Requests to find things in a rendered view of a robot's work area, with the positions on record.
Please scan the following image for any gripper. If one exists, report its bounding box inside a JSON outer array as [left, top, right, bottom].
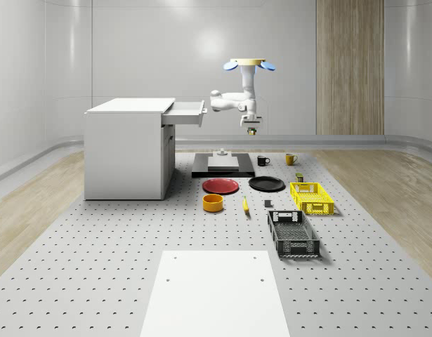
[[240, 114, 263, 132]]

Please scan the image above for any black stove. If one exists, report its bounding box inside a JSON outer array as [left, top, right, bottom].
[[191, 148, 256, 178]]

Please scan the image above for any drone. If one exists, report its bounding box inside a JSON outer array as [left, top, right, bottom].
[[222, 58, 277, 74]]

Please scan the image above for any black plate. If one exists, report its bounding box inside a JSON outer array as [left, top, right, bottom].
[[248, 176, 287, 193]]

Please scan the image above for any white drawer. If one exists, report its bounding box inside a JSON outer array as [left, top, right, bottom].
[[161, 100, 208, 128]]

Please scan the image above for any red plate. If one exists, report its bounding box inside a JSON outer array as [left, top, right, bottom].
[[202, 178, 240, 195]]

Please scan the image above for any yellow bowl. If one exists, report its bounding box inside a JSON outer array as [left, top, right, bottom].
[[202, 194, 225, 213]]

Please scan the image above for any yellow basket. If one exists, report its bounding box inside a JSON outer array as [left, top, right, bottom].
[[289, 182, 336, 216]]

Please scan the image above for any dark grey basket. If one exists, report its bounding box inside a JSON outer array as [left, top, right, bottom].
[[266, 209, 322, 259]]

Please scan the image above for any white cabinet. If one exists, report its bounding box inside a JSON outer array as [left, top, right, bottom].
[[84, 97, 176, 201]]

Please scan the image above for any white board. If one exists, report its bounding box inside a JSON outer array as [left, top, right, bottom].
[[139, 250, 292, 337]]

